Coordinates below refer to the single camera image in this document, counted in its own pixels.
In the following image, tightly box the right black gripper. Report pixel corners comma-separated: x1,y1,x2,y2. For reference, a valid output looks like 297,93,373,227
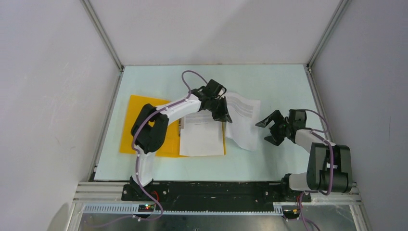
255,110,292,146

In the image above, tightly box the printed paper sheet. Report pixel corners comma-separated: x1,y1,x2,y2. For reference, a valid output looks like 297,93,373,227
225,92,261,151
179,110,225,157

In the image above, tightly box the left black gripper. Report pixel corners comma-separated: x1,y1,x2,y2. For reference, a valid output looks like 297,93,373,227
208,97,232,124

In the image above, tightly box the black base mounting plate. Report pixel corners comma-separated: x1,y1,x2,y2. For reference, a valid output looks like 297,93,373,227
121,181,301,212

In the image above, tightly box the orange plastic folder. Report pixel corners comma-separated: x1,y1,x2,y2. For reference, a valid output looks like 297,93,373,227
119,94,227,158

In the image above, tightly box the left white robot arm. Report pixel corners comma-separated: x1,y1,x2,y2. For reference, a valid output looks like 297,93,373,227
129,79,232,201

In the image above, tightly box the aluminium frame rail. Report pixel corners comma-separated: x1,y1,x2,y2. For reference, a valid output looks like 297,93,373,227
73,181,363,215

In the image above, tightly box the right controller board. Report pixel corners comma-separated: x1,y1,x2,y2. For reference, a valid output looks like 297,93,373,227
282,209,300,220

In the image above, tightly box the left controller board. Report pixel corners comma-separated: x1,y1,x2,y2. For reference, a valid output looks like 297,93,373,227
138,204,155,213

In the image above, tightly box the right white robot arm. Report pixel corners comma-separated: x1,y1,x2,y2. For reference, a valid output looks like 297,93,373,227
256,109,354,201

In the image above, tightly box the controller board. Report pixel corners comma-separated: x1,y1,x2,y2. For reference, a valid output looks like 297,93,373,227
138,204,155,213
282,209,300,220

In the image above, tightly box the metal folder clip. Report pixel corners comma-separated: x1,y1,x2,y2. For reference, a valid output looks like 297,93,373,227
178,118,184,137

